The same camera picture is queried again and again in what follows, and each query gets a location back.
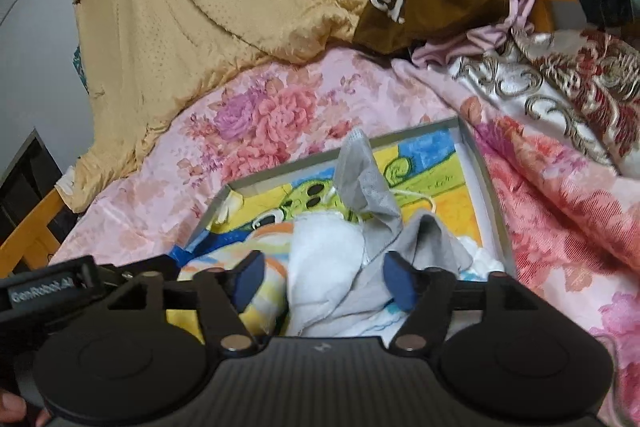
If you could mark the ornate brocade bedsheet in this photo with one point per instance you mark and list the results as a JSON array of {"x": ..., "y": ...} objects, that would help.
[{"x": 565, "y": 87}]

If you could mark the teal wall poster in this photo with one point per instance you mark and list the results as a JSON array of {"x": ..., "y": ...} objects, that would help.
[{"x": 79, "y": 69}]

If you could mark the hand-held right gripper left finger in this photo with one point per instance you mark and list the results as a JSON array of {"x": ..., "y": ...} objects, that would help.
[{"x": 250, "y": 278}]

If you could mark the yellow orange striped sock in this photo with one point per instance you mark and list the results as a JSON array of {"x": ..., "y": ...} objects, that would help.
[{"x": 270, "y": 277}]

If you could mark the dark door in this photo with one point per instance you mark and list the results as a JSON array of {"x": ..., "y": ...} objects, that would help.
[{"x": 22, "y": 182}]

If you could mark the grey shallow box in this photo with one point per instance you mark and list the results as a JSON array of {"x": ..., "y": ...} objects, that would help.
[{"x": 492, "y": 207}]

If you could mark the pink floral blanket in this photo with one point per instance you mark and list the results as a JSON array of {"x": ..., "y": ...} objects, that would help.
[{"x": 550, "y": 237}]

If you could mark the grey sock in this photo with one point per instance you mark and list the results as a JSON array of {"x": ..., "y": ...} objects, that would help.
[{"x": 430, "y": 247}]

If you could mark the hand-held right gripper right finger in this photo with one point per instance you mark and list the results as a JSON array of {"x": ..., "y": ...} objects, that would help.
[{"x": 400, "y": 282}]

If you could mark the white sock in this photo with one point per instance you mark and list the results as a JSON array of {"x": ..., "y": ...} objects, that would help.
[{"x": 325, "y": 267}]

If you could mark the person's left hand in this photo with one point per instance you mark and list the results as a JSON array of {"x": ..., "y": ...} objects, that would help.
[{"x": 15, "y": 414}]

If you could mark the tan quilt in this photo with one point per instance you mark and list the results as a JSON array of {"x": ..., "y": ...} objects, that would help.
[{"x": 215, "y": 17}]

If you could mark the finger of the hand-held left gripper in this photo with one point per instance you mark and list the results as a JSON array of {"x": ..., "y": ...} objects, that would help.
[{"x": 150, "y": 264}]

